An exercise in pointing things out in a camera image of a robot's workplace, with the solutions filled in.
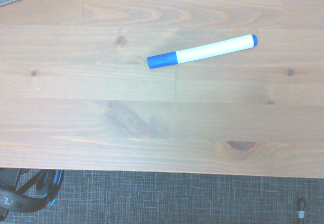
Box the blue and white marker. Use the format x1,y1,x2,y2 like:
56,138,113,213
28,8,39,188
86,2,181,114
147,34,259,69

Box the black and blue headphones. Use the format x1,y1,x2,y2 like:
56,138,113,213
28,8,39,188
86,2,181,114
0,169,64,219

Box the black cable plug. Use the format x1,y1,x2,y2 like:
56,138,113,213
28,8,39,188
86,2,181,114
296,197,307,219

